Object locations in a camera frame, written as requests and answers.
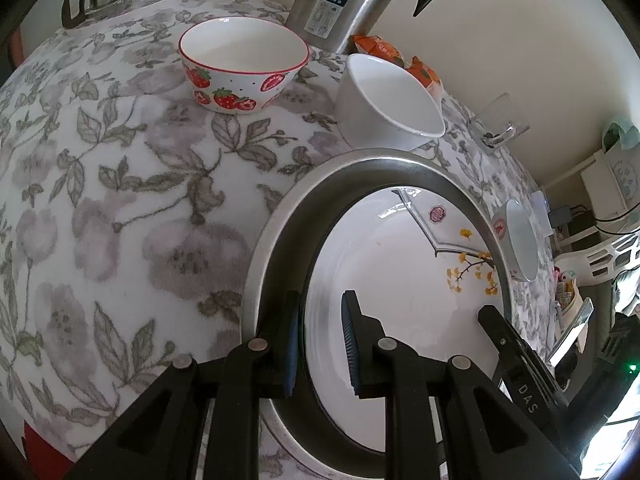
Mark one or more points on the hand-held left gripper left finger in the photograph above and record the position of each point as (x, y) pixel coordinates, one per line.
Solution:
(291, 355)

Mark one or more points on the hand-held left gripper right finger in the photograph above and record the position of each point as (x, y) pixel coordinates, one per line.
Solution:
(350, 347)

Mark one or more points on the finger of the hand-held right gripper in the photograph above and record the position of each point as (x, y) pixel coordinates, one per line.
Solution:
(502, 337)

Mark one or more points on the black rim ginkgo plate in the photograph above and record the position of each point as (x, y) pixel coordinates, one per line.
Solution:
(400, 265)

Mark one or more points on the small white round bowl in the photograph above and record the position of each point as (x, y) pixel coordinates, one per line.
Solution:
(520, 237)

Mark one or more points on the stainless steel basin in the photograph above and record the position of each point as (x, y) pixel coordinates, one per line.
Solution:
(287, 240)

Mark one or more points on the white square bowl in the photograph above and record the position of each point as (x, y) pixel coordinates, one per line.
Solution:
(385, 100)

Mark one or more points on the strawberry print bowl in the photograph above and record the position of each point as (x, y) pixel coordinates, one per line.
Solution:
(240, 60)

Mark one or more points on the colourful small package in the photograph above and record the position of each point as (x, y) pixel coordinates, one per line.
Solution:
(565, 285)

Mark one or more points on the white power strip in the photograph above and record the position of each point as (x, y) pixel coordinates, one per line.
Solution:
(540, 210)

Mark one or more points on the black charger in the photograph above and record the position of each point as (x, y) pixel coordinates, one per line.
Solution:
(561, 216)

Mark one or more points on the white wooden furniture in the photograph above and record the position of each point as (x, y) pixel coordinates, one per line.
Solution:
(595, 180)

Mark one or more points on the grey patterned cushion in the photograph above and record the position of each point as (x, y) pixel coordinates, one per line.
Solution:
(626, 180)

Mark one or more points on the clear glass mug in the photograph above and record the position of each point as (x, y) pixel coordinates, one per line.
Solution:
(500, 117)

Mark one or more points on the grey floral tablecloth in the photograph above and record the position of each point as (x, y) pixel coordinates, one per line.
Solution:
(125, 210)

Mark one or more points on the teal cloth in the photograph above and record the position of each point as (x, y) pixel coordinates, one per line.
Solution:
(620, 132)

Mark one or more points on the red flower print cloth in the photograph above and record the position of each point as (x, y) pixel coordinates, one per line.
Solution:
(45, 452)

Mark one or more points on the orange snack packet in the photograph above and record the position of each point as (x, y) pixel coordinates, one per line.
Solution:
(380, 50)
(425, 77)

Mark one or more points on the stainless steel thermos jug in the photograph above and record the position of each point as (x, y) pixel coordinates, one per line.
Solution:
(345, 0)

